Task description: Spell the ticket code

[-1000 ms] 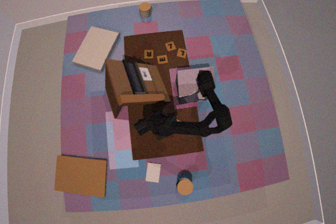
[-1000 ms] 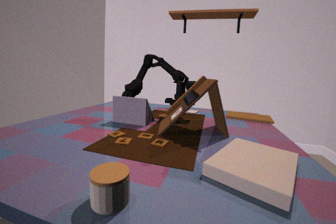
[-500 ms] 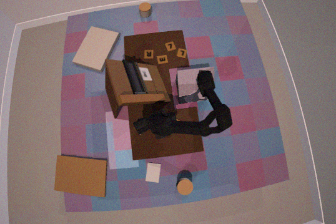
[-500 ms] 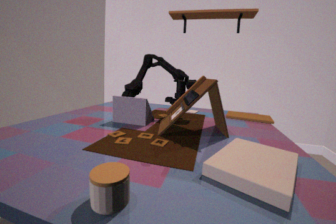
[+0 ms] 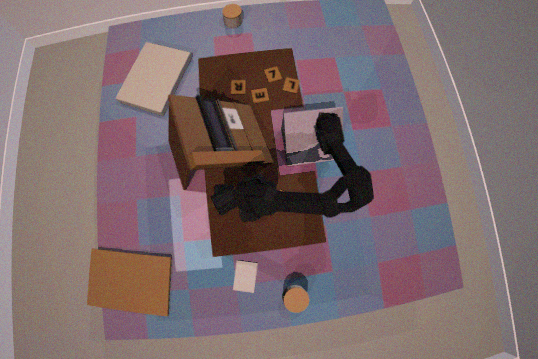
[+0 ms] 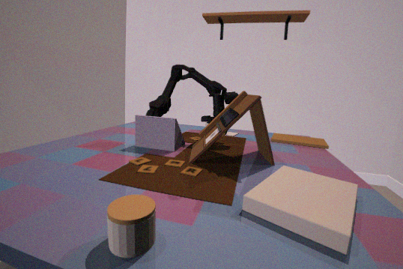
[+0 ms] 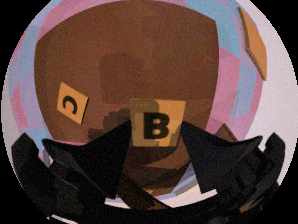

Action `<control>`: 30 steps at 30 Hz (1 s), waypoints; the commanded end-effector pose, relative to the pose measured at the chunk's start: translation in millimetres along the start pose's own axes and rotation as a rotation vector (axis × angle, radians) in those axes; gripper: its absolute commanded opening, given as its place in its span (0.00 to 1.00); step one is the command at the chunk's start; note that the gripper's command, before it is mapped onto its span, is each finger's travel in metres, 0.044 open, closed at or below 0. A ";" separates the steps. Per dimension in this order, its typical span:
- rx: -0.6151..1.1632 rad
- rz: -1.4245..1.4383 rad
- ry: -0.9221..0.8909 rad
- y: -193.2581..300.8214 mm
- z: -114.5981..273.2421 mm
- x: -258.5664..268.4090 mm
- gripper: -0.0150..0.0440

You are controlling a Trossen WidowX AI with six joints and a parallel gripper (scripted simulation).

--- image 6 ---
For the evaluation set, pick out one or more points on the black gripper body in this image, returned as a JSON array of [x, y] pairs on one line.
[[216, 110]]

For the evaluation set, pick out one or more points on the beige flat box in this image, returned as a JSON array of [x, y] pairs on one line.
[[314, 206]]

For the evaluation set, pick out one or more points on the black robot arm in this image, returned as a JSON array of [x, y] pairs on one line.
[[161, 105]]

